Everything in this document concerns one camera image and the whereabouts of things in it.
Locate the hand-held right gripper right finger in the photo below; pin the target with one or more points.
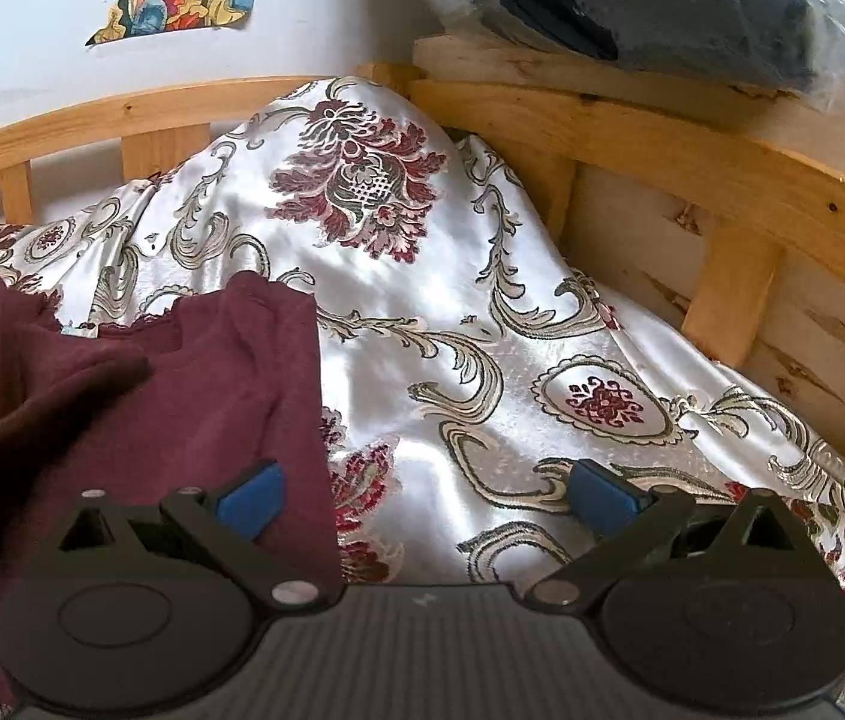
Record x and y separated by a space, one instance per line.
606 499

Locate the clear plastic bag of clothes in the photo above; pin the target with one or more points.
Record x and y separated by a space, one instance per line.
692 7

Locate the white floral satin bedspread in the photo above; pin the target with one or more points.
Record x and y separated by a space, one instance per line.
407 240

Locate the wooden bed frame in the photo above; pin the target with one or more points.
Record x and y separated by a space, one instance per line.
692 142

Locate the maroon long-sleeve shirt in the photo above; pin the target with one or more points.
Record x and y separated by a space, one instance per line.
227 390

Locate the pale wooden plank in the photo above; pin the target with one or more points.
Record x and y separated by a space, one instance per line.
512 64

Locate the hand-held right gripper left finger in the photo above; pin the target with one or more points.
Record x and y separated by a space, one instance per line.
251 508

